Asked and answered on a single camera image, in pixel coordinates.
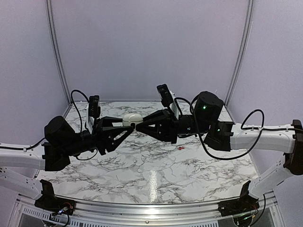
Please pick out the white earbuds charging case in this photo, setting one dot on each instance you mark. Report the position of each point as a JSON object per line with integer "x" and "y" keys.
{"x": 132, "y": 119}

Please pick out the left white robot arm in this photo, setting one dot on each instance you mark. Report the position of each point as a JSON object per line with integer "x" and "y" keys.
{"x": 62, "y": 142}

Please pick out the right aluminium frame post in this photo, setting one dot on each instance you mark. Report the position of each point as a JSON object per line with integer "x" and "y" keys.
{"x": 241, "y": 52}

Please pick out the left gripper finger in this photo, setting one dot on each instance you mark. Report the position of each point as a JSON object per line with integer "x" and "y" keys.
{"x": 108, "y": 121}
{"x": 114, "y": 136}

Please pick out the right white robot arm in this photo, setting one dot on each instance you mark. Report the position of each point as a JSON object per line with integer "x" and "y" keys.
{"x": 227, "y": 136}

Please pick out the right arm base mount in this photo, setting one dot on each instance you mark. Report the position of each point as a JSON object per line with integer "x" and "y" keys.
{"x": 244, "y": 203}

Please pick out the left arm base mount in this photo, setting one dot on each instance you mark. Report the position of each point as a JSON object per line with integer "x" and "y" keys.
{"x": 50, "y": 202}

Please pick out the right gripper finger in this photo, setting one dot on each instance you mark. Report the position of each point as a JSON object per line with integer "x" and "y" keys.
{"x": 157, "y": 131}
{"x": 156, "y": 117}

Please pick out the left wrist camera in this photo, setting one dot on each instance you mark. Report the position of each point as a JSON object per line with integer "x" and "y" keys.
{"x": 93, "y": 111}

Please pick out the aluminium frame post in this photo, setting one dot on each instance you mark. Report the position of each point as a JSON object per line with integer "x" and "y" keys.
{"x": 56, "y": 50}
{"x": 241, "y": 52}

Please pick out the left aluminium frame post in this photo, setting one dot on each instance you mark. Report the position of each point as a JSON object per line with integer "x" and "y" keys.
{"x": 56, "y": 50}

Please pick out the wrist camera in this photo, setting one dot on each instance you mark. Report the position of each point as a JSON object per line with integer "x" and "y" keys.
{"x": 167, "y": 100}
{"x": 93, "y": 111}

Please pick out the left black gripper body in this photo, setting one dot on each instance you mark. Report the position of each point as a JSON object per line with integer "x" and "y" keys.
{"x": 97, "y": 138}

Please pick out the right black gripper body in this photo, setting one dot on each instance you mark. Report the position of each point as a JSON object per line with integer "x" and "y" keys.
{"x": 174, "y": 124}

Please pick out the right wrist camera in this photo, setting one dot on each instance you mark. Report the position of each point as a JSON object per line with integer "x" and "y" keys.
{"x": 167, "y": 100}

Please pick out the aluminium front rail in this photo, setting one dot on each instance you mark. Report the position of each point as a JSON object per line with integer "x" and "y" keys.
{"x": 103, "y": 214}

